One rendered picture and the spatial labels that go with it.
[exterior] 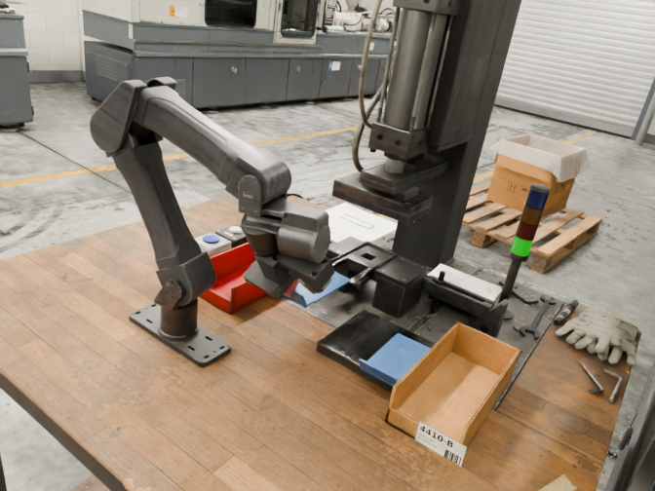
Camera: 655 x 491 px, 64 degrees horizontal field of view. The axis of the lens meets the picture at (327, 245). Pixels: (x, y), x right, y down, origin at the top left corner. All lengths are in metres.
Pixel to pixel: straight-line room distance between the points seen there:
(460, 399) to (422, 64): 0.58
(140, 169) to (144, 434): 0.39
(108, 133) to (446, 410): 0.68
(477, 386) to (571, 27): 9.64
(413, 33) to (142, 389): 0.73
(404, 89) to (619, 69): 9.28
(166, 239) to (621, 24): 9.69
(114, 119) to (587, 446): 0.88
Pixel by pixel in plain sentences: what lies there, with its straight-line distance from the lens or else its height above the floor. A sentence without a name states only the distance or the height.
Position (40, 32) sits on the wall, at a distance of 7.69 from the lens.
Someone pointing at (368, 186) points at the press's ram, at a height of 1.14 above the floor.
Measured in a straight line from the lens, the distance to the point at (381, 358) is 0.95.
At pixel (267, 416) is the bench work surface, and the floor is 0.90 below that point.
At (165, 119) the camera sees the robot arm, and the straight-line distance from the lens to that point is 0.82.
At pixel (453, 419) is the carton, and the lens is 0.90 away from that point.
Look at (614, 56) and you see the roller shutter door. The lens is 10.23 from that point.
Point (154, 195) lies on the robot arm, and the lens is 0.87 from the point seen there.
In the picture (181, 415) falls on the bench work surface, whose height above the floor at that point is 0.90.
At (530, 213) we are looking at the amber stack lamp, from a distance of 1.13.
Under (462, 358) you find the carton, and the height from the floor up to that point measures 0.91.
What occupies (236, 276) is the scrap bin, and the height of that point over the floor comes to 0.91.
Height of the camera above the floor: 1.48
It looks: 25 degrees down
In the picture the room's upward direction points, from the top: 9 degrees clockwise
